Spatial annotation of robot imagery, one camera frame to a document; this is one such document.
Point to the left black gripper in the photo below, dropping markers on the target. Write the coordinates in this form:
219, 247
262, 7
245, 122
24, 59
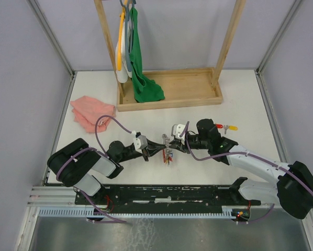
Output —
152, 149

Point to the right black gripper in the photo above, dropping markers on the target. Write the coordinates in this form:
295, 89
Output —
178, 146

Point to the grey key holder with rings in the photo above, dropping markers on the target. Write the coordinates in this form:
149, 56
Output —
167, 153

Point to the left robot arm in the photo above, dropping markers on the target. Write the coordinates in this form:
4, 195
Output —
72, 163

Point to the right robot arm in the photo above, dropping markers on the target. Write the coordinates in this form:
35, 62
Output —
285, 184

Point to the yellow tag key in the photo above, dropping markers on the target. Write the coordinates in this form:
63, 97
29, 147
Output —
229, 127

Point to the wooden clothes rack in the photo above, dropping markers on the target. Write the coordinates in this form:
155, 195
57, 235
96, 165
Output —
185, 87

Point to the green hanging garment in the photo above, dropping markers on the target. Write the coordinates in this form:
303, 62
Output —
145, 89

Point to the pink folded cloth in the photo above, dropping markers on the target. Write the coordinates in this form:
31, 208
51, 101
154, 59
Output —
87, 110

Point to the white hanging garment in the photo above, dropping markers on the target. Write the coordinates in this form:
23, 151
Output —
123, 74

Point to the yellow clothes hanger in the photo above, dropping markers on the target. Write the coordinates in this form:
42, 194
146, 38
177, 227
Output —
121, 54

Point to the grey clothes hanger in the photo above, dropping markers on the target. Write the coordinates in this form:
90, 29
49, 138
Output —
128, 30

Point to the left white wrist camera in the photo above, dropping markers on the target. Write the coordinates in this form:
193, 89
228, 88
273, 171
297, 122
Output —
140, 142

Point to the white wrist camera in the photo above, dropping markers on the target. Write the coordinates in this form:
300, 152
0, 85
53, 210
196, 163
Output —
140, 142
179, 132

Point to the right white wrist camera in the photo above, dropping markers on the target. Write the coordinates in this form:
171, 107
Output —
179, 132

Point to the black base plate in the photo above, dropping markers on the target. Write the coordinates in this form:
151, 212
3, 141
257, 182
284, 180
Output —
158, 199

